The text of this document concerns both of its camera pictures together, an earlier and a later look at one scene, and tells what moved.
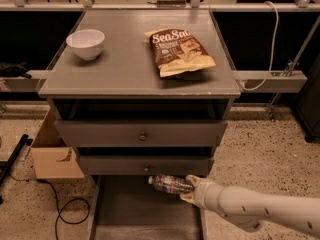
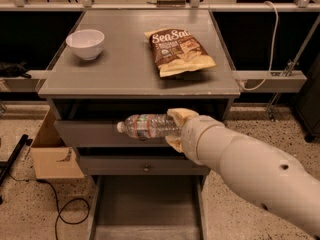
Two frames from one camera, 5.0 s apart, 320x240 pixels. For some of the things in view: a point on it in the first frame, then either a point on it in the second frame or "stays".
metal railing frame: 247,81 stays
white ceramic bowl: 87,43 stays
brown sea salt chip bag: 177,50 stays
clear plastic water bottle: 170,184 to 144,126
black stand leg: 5,165 stays
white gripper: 204,192 to 188,135
